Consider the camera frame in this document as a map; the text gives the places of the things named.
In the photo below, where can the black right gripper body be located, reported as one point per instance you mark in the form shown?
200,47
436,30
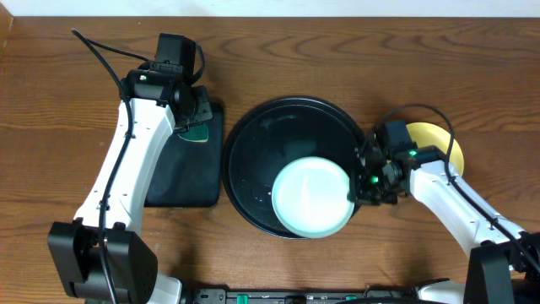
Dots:
373,187

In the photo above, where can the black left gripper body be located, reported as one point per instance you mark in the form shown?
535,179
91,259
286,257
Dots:
199,111

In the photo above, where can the green yellow sponge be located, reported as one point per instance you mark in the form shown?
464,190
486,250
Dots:
195,133

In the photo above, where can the yellow plate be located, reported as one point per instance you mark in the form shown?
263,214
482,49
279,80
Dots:
426,134

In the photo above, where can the mint green plate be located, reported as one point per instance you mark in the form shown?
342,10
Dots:
310,197

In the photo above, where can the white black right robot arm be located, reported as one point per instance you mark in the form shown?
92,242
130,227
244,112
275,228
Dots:
503,258

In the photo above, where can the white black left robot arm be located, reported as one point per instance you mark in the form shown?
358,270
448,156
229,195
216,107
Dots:
100,255

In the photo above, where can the rectangular black tray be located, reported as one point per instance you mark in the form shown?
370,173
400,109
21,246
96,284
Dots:
187,175

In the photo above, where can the round black tray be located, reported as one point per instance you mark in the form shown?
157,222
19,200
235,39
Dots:
272,135

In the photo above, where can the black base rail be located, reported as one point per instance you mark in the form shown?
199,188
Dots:
329,296

